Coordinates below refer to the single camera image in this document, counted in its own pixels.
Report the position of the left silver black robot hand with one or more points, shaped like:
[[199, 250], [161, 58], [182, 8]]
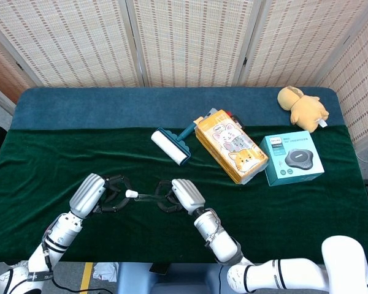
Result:
[[87, 196]]

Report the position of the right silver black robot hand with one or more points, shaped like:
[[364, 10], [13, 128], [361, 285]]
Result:
[[188, 196]]

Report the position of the glass test tube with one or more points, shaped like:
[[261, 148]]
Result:
[[145, 197]]

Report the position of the small white cap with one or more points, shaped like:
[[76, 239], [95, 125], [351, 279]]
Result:
[[130, 193]]

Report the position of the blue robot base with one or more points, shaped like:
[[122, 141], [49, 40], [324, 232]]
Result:
[[184, 275]]

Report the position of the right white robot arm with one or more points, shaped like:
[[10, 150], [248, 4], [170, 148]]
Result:
[[220, 242]]

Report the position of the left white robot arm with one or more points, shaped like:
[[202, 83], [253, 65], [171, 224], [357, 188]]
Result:
[[64, 232]]

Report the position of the teal white lint roller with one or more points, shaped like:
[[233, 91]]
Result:
[[168, 147]]

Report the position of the yellow cat tissue pack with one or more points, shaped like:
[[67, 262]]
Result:
[[230, 147]]

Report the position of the crumpled white paper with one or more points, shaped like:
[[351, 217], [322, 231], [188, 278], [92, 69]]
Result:
[[105, 271]]

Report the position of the blue table cover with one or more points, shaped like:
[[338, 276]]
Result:
[[110, 107]]

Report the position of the dark green velvet cloth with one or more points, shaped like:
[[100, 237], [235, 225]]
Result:
[[279, 214]]

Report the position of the teal speaker product box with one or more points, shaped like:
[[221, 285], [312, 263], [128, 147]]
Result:
[[291, 159]]

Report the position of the yellow plush toy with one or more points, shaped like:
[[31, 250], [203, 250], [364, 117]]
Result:
[[303, 107]]

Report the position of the woven folding screen panel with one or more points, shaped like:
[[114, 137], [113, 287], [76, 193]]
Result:
[[294, 43], [190, 43], [362, 92], [73, 43], [3, 76]]

